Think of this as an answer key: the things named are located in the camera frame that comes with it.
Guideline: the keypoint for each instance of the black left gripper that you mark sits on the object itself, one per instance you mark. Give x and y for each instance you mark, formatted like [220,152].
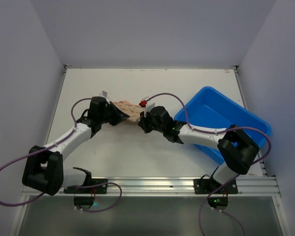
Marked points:
[112,114]

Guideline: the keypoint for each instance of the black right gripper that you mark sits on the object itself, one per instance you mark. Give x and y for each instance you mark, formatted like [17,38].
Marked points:
[146,122]

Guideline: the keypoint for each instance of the floral mesh laundry bag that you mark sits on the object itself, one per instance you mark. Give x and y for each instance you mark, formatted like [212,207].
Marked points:
[130,109]

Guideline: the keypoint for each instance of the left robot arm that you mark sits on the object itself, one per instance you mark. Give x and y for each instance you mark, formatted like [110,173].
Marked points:
[44,170]

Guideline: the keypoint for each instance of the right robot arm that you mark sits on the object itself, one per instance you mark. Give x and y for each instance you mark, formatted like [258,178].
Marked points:
[236,147]

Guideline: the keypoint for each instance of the blue plastic bin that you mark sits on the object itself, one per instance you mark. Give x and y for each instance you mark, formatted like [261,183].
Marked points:
[210,108]

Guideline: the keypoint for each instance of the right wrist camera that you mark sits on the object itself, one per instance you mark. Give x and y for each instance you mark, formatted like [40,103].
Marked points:
[147,105]

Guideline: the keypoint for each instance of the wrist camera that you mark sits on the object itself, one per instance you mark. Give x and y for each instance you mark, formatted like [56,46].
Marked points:
[103,94]
[147,105]

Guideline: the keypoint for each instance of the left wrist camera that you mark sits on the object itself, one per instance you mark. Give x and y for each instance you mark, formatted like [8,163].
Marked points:
[103,94]

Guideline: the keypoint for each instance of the aluminium front rail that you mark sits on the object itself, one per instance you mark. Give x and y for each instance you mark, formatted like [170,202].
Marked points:
[186,187]

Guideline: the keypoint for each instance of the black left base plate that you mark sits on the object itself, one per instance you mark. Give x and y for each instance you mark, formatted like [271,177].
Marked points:
[90,186]

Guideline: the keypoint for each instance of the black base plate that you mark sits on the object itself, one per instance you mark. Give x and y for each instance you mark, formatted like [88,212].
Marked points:
[206,184]
[90,186]

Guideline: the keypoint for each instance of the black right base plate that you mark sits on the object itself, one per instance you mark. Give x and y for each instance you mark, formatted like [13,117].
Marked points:
[206,184]

